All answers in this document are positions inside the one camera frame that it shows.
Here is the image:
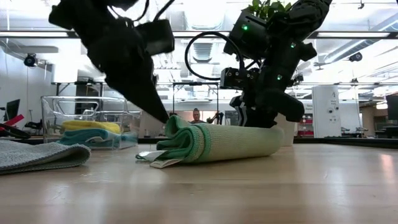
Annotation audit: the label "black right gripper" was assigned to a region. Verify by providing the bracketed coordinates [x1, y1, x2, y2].
[229, 39, 318, 129]

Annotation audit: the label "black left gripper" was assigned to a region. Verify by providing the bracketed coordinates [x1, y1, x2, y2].
[86, 18, 170, 124]

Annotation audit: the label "green microfiber towel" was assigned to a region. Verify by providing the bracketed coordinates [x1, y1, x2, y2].
[136, 114, 285, 169]

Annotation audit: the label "yellow microfiber towel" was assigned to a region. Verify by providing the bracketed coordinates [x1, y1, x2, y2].
[62, 120, 121, 135]

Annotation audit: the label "teal fluffy microfiber towel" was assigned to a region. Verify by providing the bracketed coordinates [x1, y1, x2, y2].
[58, 128, 125, 149]

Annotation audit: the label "grey microfiber towel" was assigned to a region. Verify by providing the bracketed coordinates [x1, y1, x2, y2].
[0, 139, 92, 175]

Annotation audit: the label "white plant pot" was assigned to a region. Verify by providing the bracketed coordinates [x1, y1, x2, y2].
[274, 112, 297, 147]

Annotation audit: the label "person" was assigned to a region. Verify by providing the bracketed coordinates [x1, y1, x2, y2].
[189, 108, 206, 124]

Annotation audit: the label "red storage drawers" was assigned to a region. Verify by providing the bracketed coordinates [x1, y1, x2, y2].
[297, 113, 314, 137]

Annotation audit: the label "clear plastic bin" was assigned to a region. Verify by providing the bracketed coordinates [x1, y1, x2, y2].
[40, 95, 141, 151]

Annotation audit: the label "white tall appliance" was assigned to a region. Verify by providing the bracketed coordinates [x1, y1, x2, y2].
[312, 85, 341, 139]

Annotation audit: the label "red angled bar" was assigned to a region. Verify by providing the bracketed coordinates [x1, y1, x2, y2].
[6, 114, 27, 127]

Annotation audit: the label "black background monitor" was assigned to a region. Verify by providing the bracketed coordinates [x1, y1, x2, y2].
[4, 99, 21, 122]

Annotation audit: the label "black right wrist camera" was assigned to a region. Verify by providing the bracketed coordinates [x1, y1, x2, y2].
[220, 67, 261, 91]

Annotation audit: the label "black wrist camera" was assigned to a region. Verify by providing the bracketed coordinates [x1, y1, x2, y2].
[220, 67, 261, 91]
[136, 19, 176, 57]

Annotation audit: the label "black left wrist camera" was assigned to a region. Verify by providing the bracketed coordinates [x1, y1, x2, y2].
[136, 19, 176, 57]

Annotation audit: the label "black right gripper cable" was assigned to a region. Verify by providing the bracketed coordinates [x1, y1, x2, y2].
[184, 30, 246, 81]

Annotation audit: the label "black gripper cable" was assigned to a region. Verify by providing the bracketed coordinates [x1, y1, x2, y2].
[184, 30, 246, 81]
[108, 0, 175, 22]

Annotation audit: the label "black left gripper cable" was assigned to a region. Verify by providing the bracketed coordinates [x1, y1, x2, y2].
[108, 0, 175, 22]

